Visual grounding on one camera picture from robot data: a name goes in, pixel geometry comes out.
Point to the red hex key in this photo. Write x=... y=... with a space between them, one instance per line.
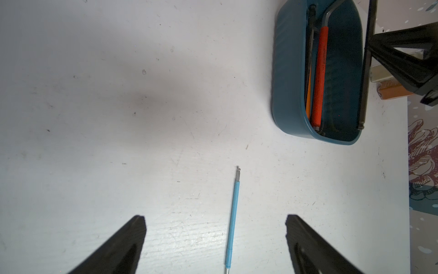
x=320 y=71

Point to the orange spice bottle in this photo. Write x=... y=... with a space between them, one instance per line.
x=391 y=89

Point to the pale spice bottle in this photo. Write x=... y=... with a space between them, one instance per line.
x=378 y=73

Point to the short black hex key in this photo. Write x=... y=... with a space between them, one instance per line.
x=370 y=30

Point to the teal plastic storage box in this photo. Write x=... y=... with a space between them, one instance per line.
x=341 y=98

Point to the long black hex key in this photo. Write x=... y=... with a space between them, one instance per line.
x=309 y=47

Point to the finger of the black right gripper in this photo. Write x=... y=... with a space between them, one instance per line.
x=411 y=56

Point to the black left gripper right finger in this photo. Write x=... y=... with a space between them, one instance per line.
x=311 y=254

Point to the light blue hex key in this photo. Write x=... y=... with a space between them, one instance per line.
x=232 y=223

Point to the orange hex key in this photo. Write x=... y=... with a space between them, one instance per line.
x=308 y=99

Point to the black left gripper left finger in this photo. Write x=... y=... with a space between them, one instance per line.
x=120 y=254

